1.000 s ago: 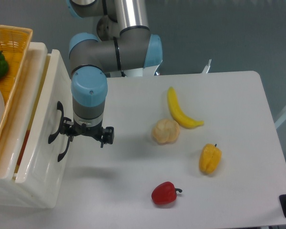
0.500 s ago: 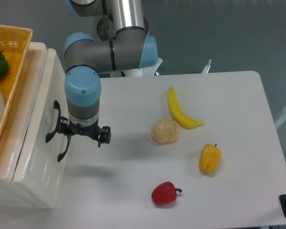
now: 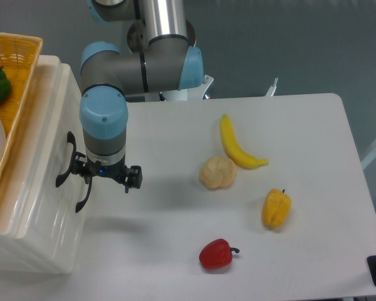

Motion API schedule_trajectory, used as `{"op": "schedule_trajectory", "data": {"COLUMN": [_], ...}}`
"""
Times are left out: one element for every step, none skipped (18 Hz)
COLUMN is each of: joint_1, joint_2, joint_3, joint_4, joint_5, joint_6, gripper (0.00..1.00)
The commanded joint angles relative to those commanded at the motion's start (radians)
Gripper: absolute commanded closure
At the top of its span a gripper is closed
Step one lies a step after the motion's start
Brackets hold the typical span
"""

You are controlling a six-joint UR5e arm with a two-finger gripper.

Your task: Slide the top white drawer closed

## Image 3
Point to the white top drawer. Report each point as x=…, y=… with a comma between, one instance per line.
x=50, y=229

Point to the orange wicker basket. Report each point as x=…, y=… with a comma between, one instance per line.
x=19, y=56

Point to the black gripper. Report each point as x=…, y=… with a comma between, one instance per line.
x=130, y=177

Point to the white drawer cabinet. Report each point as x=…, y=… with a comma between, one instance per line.
x=20, y=168

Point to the yellow banana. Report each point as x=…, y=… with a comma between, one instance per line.
x=234, y=150

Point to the yellow bell pepper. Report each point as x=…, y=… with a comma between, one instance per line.
x=276, y=208

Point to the white table frame bracket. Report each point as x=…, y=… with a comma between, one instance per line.
x=272, y=89

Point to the round beige bread roll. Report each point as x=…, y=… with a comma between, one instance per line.
x=218, y=172

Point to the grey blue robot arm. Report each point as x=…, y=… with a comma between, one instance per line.
x=108, y=77

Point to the red bell pepper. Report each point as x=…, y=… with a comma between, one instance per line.
x=217, y=254

